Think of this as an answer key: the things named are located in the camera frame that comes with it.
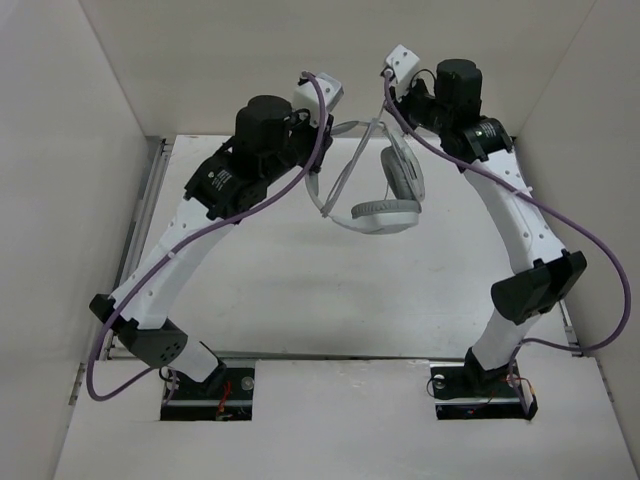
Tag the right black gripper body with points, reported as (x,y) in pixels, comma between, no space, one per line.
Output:
(420,107)

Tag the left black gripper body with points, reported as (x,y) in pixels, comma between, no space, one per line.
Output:
(304,137)

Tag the white over-ear headphones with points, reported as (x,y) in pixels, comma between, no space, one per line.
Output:
(398,207)

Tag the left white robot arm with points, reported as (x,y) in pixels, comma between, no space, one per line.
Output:
(272,137)

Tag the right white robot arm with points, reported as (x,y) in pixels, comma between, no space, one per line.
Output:
(543,269)

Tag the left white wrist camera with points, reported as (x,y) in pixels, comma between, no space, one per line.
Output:
(306,98)

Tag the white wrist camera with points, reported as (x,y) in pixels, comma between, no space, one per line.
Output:
(403,63)
(306,98)

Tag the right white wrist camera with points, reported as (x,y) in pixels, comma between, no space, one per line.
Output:
(403,63)

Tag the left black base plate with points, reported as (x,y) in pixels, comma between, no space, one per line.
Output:
(231,401)

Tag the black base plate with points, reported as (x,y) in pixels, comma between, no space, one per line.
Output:
(509,396)
(231,401)

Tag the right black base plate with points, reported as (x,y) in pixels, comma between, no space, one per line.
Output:
(509,396)

